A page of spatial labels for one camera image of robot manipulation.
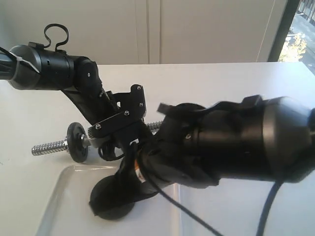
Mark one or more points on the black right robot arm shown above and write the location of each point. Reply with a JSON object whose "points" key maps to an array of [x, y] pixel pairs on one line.
{"points": [[255, 139]]}

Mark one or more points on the chrome threaded dumbbell bar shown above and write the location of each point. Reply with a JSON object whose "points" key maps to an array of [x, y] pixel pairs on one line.
{"points": [[63, 145]]}

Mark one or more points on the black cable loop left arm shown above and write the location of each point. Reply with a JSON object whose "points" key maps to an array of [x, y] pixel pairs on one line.
{"points": [[56, 35]]}

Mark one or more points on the white zip tie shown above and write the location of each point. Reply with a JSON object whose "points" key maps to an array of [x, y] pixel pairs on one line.
{"points": [[11, 63]]}

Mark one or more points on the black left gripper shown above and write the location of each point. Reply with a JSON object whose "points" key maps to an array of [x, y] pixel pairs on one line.
{"points": [[120, 140]]}

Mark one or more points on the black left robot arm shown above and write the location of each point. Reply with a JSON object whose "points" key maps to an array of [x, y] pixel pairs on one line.
{"points": [[76, 77]]}

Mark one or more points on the white rectangular tray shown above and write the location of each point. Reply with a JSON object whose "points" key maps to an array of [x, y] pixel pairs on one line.
{"points": [[68, 212]]}

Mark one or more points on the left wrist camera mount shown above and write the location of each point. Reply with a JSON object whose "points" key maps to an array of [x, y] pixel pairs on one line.
{"points": [[132, 109]]}

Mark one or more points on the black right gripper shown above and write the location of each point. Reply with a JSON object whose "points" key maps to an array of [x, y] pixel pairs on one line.
{"points": [[146, 172]]}

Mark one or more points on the dark window frame post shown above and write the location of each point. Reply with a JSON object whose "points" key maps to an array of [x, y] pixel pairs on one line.
{"points": [[283, 29]]}

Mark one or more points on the black weight plate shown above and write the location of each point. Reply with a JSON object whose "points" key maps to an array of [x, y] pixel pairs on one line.
{"points": [[77, 150], [106, 200]]}

